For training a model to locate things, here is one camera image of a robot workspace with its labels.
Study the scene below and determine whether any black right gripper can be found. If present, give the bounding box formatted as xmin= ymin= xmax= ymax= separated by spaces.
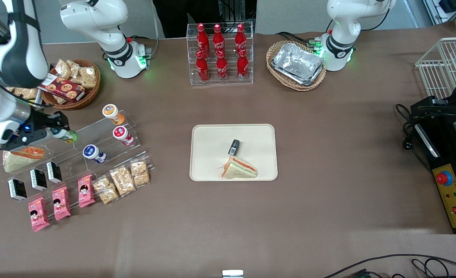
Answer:
xmin=30 ymin=110 xmax=71 ymax=134

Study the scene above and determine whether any green gum bottle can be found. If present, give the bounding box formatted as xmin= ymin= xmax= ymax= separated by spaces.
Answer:
xmin=53 ymin=129 xmax=79 ymax=144

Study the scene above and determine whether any blue gum bottle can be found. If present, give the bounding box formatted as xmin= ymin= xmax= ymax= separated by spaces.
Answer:
xmin=83 ymin=144 xmax=107 ymax=164

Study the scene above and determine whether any orange gum bottle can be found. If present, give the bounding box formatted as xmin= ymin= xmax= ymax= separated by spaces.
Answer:
xmin=102 ymin=103 xmax=126 ymax=125

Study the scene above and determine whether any red gum bottle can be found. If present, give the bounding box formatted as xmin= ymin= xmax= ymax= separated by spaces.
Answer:
xmin=113 ymin=125 xmax=135 ymax=146

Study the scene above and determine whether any aluminium foil tray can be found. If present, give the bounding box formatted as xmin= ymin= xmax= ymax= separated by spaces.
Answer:
xmin=271 ymin=42 xmax=325 ymax=86

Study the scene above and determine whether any cream plastic tray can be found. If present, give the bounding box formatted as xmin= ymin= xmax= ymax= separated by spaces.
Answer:
xmin=189 ymin=124 xmax=279 ymax=182

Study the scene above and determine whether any red cookie box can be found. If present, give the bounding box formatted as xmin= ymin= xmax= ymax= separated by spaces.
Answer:
xmin=38 ymin=74 xmax=86 ymax=103

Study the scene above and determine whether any round brown wicker basket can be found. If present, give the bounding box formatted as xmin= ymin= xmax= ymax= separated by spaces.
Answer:
xmin=41 ymin=59 xmax=101 ymax=110

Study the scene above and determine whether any clear acrylic stepped stand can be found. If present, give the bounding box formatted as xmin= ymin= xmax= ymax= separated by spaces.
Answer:
xmin=69 ymin=110 xmax=154 ymax=186
xmin=2 ymin=131 xmax=93 ymax=217

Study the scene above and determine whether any wrapped triangle sandwich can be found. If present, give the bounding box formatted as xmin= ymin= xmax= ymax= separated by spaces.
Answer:
xmin=220 ymin=156 xmax=258 ymax=180
xmin=2 ymin=146 xmax=46 ymax=173

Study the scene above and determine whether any pink snack packet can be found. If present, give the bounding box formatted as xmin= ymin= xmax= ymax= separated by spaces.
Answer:
xmin=52 ymin=186 xmax=71 ymax=221
xmin=78 ymin=174 xmax=96 ymax=208
xmin=28 ymin=197 xmax=51 ymax=232

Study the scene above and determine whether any puffed rice bar packet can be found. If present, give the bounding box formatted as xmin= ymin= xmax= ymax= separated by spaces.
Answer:
xmin=130 ymin=159 xmax=151 ymax=188
xmin=110 ymin=166 xmax=136 ymax=198
xmin=93 ymin=176 xmax=120 ymax=205

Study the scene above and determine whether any black yellow control box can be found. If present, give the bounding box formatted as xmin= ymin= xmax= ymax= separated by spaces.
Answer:
xmin=410 ymin=98 xmax=456 ymax=235

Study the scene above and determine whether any red cola bottle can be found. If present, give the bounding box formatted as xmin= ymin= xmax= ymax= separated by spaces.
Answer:
xmin=237 ymin=49 xmax=250 ymax=81
xmin=195 ymin=51 xmax=210 ymax=82
xmin=235 ymin=24 xmax=248 ymax=57
xmin=213 ymin=24 xmax=226 ymax=58
xmin=196 ymin=23 xmax=210 ymax=58
xmin=216 ymin=50 xmax=229 ymax=81

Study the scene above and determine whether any light wicker basket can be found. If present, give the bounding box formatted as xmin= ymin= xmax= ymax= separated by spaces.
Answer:
xmin=266 ymin=40 xmax=327 ymax=92

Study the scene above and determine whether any clear acrylic bottle rack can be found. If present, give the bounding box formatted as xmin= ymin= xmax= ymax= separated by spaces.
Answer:
xmin=186 ymin=21 xmax=254 ymax=86

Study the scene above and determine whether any white wire basket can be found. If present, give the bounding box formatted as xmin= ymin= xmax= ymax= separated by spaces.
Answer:
xmin=415 ymin=37 xmax=456 ymax=101

